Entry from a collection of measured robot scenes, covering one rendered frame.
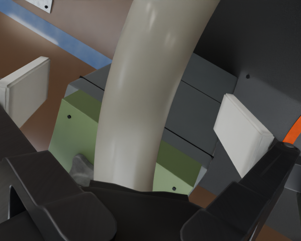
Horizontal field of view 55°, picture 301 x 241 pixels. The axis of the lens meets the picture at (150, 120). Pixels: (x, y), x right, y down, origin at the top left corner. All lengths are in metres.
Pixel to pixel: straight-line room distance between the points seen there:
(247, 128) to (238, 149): 0.01
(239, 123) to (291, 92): 1.25
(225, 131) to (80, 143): 0.53
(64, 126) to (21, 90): 0.54
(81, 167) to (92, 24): 1.03
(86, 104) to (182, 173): 0.26
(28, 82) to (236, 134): 0.12
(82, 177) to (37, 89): 0.52
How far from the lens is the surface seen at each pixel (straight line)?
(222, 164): 1.60
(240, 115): 0.18
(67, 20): 1.69
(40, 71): 0.19
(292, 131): 1.49
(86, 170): 0.70
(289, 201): 1.70
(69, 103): 0.66
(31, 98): 0.18
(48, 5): 1.74
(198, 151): 0.72
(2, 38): 2.02
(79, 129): 0.68
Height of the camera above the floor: 1.37
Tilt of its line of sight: 58 degrees down
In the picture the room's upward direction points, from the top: 138 degrees counter-clockwise
